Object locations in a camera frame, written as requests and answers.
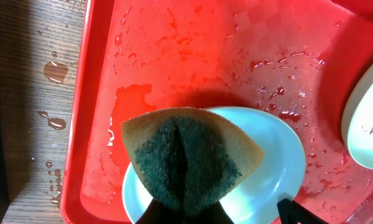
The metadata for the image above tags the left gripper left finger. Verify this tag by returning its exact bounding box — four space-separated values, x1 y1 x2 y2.
136 199 183 224

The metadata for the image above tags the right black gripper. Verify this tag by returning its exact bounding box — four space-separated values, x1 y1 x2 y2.
277 198 328 224

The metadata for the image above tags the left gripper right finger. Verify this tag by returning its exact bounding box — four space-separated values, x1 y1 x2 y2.
186 202 234 224

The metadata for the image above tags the light blue plate front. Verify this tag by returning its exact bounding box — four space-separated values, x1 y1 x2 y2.
126 107 305 223

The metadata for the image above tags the light blue plate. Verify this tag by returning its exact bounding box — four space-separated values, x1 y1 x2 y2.
126 107 305 223
341 64 373 170

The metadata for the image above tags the green yellow sponge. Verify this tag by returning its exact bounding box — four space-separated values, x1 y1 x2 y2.
121 107 264 217

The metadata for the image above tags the light blue plate back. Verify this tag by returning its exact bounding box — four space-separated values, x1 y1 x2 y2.
341 64 373 170

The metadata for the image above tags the red plastic tray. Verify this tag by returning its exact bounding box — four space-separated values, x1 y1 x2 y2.
60 1 373 223

